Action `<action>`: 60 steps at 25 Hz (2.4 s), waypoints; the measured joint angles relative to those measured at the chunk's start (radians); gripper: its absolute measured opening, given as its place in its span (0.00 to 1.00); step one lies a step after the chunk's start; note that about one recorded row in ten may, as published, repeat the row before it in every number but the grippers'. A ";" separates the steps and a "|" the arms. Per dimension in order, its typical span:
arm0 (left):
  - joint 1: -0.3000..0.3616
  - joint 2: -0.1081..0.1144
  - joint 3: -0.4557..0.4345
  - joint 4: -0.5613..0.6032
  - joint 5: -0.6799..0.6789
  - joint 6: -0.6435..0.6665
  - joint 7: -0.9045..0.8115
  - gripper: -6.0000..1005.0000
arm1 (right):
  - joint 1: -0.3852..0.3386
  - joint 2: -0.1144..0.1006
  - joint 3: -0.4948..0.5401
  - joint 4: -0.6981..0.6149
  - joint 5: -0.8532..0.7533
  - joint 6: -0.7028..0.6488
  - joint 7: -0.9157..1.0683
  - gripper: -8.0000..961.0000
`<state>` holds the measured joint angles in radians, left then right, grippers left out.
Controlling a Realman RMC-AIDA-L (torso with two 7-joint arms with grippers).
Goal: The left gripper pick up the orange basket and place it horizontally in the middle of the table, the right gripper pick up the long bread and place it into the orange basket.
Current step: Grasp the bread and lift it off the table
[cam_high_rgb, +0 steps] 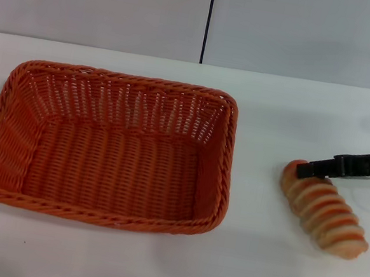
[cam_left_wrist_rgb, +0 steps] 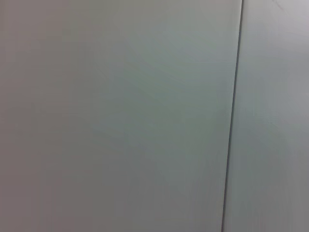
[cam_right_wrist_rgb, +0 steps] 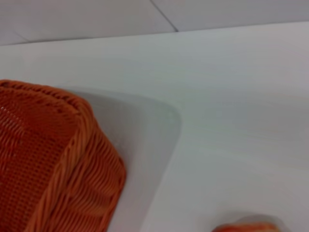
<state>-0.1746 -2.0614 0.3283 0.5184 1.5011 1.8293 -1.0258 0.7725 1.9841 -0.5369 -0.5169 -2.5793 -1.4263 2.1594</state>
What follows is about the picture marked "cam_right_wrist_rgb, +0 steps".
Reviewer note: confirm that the orange woven plastic basket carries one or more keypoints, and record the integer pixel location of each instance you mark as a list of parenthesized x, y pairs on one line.
[(48, 164)]

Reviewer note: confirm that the orange striped bread loaf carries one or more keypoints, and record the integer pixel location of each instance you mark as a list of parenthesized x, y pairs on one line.
[(246, 228)]

